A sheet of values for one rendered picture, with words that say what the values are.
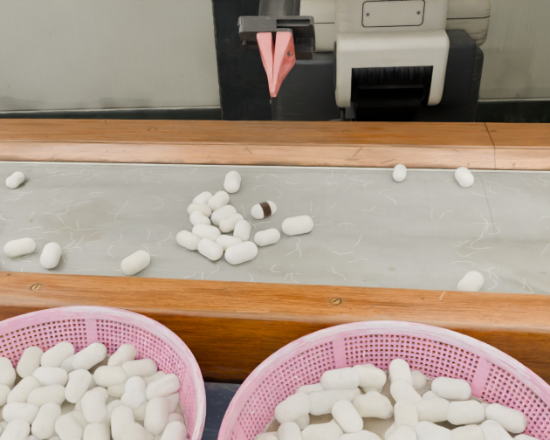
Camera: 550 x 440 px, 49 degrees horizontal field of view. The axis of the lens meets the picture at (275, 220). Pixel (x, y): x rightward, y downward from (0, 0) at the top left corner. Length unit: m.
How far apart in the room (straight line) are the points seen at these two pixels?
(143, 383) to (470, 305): 0.31
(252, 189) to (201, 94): 2.06
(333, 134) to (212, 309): 0.42
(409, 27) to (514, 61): 1.65
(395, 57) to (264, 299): 0.79
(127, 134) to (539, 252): 0.61
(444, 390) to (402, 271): 0.17
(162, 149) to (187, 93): 1.96
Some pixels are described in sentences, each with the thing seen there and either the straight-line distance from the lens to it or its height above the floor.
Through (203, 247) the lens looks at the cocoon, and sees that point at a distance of 0.69.
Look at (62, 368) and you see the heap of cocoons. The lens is 0.60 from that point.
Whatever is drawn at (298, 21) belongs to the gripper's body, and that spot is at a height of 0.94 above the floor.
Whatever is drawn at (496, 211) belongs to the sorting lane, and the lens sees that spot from 0.80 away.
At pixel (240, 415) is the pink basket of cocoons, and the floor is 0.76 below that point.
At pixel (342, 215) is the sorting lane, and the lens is 0.76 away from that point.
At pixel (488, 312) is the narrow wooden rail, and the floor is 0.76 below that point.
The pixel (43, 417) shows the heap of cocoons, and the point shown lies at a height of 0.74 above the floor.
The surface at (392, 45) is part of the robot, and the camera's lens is 1.27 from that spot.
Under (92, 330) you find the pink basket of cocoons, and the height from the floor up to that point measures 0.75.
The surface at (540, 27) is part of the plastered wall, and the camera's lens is 2.92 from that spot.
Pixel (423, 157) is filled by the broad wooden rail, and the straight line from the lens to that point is 0.89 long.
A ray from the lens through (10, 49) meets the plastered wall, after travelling 3.06.
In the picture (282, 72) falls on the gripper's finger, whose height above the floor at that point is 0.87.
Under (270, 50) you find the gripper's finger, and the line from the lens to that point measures 0.83.
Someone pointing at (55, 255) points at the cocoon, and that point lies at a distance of 0.72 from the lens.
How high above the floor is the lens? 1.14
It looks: 32 degrees down
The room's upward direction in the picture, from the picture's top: 3 degrees counter-clockwise
